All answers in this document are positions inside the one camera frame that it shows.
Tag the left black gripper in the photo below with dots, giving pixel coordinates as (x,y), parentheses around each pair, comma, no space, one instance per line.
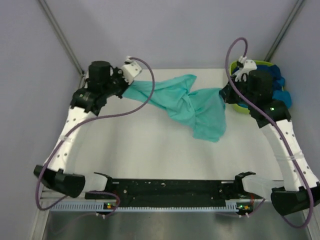
(117,73)

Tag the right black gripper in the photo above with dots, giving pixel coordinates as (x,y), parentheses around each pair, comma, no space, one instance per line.
(225,93)

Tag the teal t shirt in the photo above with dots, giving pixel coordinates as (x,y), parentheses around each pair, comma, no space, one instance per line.
(202,110)

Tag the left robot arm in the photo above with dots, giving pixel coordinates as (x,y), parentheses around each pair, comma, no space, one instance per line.
(56,173)

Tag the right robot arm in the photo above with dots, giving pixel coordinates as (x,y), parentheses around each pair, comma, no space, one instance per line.
(300,188)

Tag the dark blue t shirt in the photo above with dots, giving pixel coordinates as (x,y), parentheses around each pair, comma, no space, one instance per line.
(272,69)

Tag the light blue t shirt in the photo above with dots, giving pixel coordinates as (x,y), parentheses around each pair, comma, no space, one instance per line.
(279,92)

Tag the green plastic bin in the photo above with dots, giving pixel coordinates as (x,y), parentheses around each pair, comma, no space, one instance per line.
(233,68)

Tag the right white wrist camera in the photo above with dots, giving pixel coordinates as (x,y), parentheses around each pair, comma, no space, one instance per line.
(244,67)

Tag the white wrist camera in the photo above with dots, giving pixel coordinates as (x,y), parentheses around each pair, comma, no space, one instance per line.
(244,67)
(130,69)

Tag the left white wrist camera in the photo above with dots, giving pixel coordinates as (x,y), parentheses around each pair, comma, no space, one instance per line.
(130,69)

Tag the left aluminium frame post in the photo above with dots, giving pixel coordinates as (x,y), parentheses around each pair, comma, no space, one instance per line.
(60,35)

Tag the aluminium frame post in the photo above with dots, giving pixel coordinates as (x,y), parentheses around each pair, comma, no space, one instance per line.
(60,35)
(297,8)

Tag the right aluminium frame post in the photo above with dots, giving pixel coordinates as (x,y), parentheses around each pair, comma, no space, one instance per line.
(297,8)

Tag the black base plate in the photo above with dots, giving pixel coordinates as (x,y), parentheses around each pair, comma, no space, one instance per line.
(160,193)

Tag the grey slotted cable duct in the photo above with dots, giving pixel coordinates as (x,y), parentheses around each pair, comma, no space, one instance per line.
(70,206)

